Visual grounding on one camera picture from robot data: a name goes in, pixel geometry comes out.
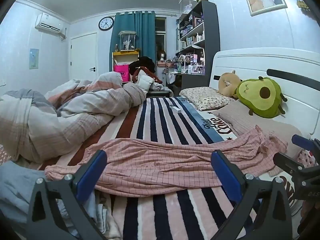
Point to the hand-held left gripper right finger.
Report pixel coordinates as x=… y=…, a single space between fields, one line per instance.
x=225 y=172

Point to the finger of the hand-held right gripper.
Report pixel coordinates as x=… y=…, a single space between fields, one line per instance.
x=301 y=139
x=285 y=161

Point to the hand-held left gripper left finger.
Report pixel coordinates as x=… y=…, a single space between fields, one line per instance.
x=91 y=175

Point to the pink checked pants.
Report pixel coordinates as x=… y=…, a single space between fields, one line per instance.
x=155 y=162

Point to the white cloth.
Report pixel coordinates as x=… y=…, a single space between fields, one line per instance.
x=105 y=217

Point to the green avocado plush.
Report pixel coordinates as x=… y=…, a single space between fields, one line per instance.
x=260 y=102

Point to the pastel striped duvet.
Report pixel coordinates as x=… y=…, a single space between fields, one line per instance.
x=75 y=120

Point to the light blue cloth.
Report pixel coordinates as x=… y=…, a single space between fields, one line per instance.
x=17 y=187

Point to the floral pillow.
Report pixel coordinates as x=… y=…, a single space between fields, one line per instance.
x=205 y=97

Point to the small white box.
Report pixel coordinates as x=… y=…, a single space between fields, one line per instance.
x=175 y=108

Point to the striped printed blanket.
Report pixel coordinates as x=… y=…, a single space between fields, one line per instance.
x=160 y=122

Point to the brown round plush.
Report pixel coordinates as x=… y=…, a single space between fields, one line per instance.
x=226 y=83

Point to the white headboard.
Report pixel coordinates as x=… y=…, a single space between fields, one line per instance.
x=250 y=62

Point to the pink bag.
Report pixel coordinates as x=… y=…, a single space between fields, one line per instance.
x=121 y=73

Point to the white down jacket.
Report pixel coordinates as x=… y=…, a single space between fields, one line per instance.
x=145 y=81

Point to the cluttered desk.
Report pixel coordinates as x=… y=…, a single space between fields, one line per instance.
x=180 y=73

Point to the red-brown garment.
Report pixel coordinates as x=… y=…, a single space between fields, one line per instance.
x=155 y=77

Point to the white door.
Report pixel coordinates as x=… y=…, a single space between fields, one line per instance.
x=83 y=55

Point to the black clothes pile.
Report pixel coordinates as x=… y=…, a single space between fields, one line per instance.
x=147 y=62

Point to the yellow cabinet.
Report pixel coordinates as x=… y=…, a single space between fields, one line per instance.
x=125 y=53

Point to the mannequin head with wig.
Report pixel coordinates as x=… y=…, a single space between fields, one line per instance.
x=162 y=57

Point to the glass display case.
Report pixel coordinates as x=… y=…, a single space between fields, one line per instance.
x=127 y=41

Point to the dark bookshelf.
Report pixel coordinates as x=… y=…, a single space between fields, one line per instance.
x=212 y=30

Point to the teal curtain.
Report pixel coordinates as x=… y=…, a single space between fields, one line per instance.
x=145 y=35

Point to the window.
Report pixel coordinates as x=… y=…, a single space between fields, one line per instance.
x=160 y=35

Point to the white air conditioner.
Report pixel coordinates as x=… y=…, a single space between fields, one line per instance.
x=48 y=23

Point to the clear display box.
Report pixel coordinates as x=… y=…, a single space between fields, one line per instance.
x=187 y=5

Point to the small wall poster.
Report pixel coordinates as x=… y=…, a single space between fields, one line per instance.
x=34 y=58

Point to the yellow wall ornament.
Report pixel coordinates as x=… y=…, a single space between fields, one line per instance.
x=303 y=4

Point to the round wall clock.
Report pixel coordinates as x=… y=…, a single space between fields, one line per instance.
x=106 y=23

